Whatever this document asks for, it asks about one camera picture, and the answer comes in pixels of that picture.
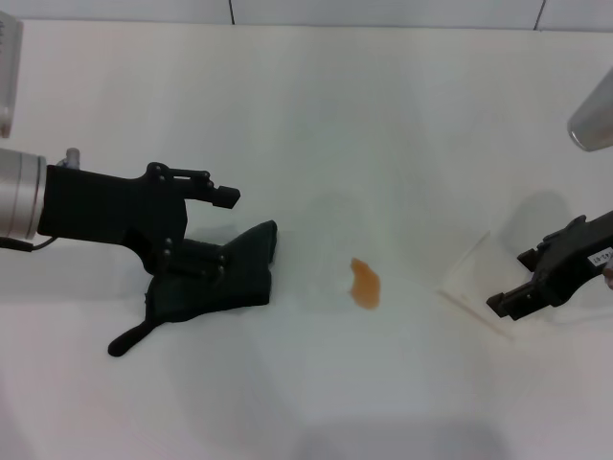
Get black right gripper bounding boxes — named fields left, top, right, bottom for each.
left=486, top=210, right=613, bottom=321

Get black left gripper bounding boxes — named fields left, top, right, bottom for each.
left=36, top=162, right=241, bottom=289

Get white paper cup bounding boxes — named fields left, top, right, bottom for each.
left=436, top=229, right=566, bottom=344

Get dark blue rag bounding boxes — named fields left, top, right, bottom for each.
left=107, top=219, right=282, bottom=358

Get brown liquid stain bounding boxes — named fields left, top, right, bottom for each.
left=347, top=257, right=383, bottom=311

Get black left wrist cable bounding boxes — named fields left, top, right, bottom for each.
left=0, top=233, right=52, bottom=253

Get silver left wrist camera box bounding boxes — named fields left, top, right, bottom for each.
left=0, top=18, right=24, bottom=139

